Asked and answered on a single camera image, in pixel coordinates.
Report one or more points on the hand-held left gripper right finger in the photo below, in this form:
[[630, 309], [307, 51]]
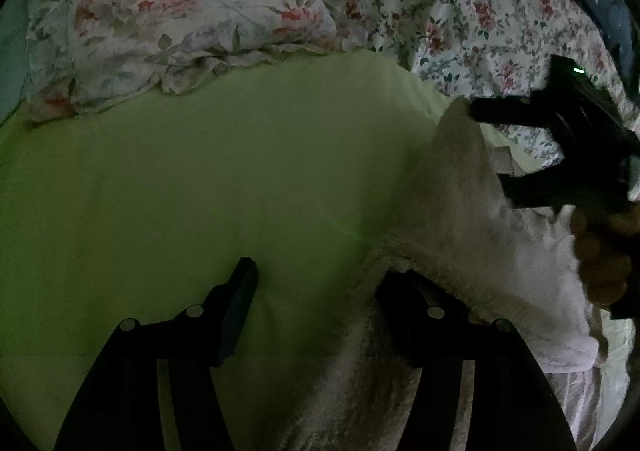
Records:
[[400, 321]]

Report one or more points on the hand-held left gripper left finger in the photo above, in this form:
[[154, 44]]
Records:
[[239, 313]]

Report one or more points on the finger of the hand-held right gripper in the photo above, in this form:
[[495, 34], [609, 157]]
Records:
[[550, 188], [505, 111]]

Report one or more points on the white fluffy garment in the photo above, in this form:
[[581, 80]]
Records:
[[475, 231]]

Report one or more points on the person's right hand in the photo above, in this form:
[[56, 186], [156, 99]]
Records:
[[602, 261]]

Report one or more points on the small-flower floral quilt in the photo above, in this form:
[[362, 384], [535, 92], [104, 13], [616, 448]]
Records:
[[450, 6]]

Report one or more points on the light green bed sheet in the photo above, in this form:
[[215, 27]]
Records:
[[175, 181]]

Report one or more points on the large-flower floral pillow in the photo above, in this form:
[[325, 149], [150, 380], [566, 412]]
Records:
[[175, 6]]

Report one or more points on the teal floral pillow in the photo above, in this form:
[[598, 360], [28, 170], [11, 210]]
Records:
[[12, 61]]

